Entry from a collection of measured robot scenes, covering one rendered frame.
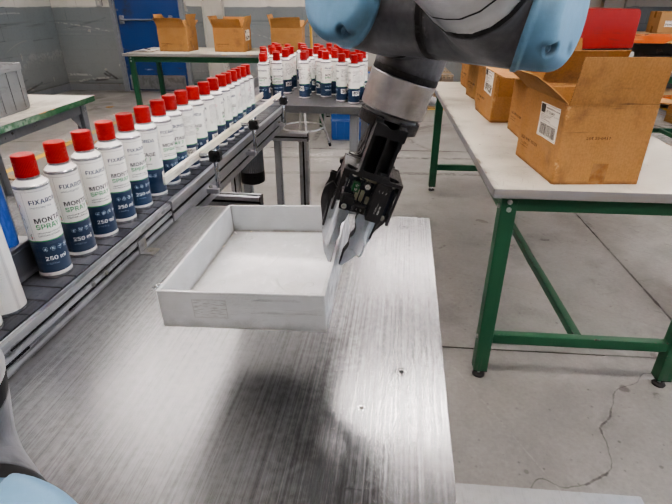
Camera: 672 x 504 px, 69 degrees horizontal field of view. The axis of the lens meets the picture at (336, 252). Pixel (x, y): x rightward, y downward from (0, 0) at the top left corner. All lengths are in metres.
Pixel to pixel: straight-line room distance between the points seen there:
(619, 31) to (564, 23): 5.26
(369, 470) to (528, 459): 1.23
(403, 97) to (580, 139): 1.16
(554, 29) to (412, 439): 0.45
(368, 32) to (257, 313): 0.32
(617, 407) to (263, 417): 1.61
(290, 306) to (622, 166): 1.36
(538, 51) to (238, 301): 0.39
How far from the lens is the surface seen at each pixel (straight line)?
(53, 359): 0.83
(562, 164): 1.67
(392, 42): 0.45
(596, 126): 1.68
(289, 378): 0.70
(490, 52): 0.40
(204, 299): 0.59
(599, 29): 5.54
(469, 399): 1.92
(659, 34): 7.77
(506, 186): 1.61
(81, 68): 9.15
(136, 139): 1.12
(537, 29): 0.38
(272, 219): 0.81
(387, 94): 0.55
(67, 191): 0.95
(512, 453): 1.78
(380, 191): 0.56
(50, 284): 0.92
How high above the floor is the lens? 1.29
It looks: 27 degrees down
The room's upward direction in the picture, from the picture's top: straight up
